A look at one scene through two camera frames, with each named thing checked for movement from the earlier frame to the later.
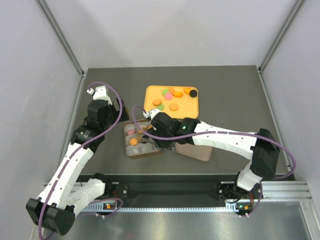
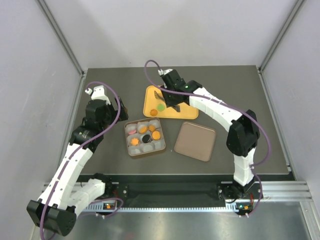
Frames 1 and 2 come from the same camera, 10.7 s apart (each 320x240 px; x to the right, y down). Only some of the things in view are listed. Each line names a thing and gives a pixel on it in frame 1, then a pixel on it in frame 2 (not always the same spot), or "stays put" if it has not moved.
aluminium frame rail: [62, 38] stays put
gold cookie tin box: [134, 144] stays put
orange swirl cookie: [133, 141] stays put
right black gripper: [162, 144] → [169, 103]
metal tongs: [148, 137] → [177, 107]
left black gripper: [124, 116] stays put
